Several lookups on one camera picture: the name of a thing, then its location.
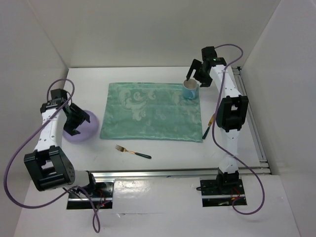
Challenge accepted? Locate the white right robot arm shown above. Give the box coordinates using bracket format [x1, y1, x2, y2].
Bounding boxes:
[186, 46, 249, 195]

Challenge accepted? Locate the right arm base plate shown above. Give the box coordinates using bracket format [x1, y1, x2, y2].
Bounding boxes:
[196, 179, 247, 207]

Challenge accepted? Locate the gold fork green handle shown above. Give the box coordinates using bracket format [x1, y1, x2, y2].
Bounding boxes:
[115, 145, 152, 159]

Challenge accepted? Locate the aluminium right rail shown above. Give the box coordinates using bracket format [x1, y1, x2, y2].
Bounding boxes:
[232, 67, 270, 170]

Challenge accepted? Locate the aluminium rail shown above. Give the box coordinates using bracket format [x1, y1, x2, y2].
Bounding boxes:
[90, 165, 271, 180]
[232, 67, 270, 170]

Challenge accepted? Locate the gold knife green handle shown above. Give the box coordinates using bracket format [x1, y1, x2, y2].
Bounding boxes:
[202, 114, 215, 140]

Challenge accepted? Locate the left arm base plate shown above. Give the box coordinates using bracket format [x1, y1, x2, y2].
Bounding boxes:
[66, 181, 114, 210]

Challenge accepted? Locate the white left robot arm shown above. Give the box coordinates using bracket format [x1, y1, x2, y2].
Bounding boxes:
[24, 89, 99, 191]

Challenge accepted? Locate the green satin placemat cloth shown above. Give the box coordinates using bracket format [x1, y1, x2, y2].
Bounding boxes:
[100, 82, 202, 142]

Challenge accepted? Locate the purple plate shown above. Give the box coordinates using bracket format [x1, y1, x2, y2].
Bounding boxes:
[63, 110, 99, 144]

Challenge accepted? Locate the light blue mug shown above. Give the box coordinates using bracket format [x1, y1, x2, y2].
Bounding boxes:
[182, 79, 198, 100]

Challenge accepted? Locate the aluminium front rail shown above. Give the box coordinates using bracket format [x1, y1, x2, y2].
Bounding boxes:
[90, 165, 271, 180]

